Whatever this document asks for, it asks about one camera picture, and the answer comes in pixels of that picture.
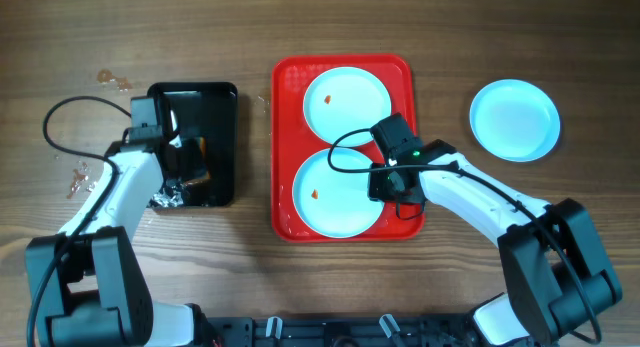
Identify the light blue plate back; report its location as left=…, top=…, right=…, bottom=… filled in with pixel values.
left=469, top=79, right=562, bottom=163

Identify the light blue plate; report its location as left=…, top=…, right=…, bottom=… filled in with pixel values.
left=302, top=67, right=392, bottom=144
left=292, top=148, right=384, bottom=239
left=469, top=79, right=562, bottom=163

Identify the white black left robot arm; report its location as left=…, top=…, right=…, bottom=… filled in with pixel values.
left=25, top=98, right=217, bottom=346

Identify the red plastic tray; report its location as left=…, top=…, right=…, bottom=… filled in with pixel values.
left=271, top=53, right=417, bottom=243

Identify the orange green sponge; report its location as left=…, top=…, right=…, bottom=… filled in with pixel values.
left=183, top=137, right=210, bottom=186

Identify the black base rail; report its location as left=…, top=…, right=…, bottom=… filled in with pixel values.
left=208, top=314, right=488, bottom=347

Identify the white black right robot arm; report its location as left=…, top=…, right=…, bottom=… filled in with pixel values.
left=370, top=113, right=622, bottom=345

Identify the black water tray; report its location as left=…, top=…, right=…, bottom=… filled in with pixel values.
left=147, top=82, right=238, bottom=209

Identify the light blue plate front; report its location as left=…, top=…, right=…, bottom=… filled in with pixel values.
left=292, top=148, right=384, bottom=239

